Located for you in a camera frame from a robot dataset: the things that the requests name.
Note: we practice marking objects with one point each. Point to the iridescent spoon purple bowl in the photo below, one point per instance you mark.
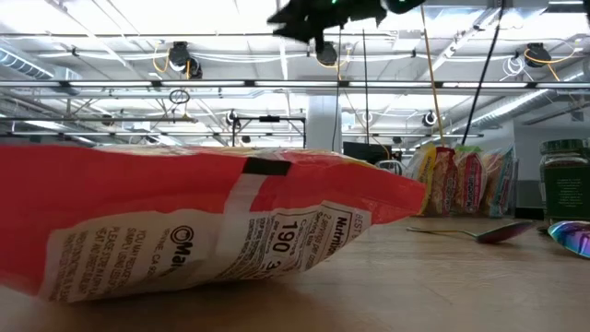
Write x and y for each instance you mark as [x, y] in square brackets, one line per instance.
[502, 234]

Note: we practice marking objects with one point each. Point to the blue ramen noodle packet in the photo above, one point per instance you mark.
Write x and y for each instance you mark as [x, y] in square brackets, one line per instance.
[500, 182]

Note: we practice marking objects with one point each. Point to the green lid glass jar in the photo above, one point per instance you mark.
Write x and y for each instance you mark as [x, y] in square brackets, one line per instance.
[564, 193]

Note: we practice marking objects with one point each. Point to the iridescent rainbow spoon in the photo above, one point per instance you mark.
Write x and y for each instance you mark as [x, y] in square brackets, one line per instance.
[574, 237]

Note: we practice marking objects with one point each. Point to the yellow ramen noodle packet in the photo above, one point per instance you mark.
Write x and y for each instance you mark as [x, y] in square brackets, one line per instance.
[424, 180]

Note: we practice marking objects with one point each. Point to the lime chili shrimp ramen packet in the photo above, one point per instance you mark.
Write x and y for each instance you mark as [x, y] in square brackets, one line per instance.
[468, 182]

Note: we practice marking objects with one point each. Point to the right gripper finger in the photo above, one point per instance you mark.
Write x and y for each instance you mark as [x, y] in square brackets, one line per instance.
[304, 13]
[309, 31]

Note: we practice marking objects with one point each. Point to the orange ramen noodle packet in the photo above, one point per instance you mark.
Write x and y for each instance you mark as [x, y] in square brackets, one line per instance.
[138, 207]

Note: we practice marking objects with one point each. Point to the black background monitor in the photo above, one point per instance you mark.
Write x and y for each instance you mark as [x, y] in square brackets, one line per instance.
[366, 152]

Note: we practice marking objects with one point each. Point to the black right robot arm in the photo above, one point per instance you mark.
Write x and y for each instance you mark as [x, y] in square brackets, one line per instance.
[405, 4]

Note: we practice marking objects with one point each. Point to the small black ceiling reel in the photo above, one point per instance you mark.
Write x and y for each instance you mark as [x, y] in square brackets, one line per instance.
[231, 117]
[429, 118]

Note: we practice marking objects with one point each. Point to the red ramen noodle packet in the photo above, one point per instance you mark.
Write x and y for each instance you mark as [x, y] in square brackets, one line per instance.
[444, 182]

